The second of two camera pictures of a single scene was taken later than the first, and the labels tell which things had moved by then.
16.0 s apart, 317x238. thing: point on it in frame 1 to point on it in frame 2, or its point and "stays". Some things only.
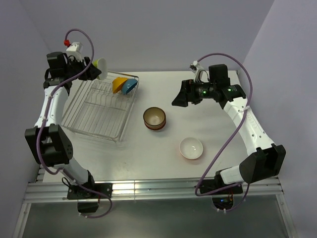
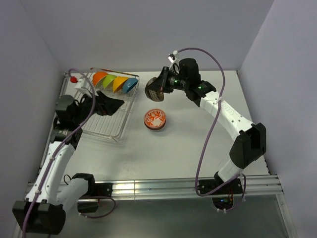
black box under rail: (87, 207) stays
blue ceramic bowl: (129, 86) stays
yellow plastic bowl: (117, 83) stays
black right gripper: (187, 93) to (161, 83)
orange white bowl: (190, 148) to (98, 79)
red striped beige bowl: (154, 118) to (153, 93)
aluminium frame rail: (254, 186) stays
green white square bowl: (101, 64) to (107, 79)
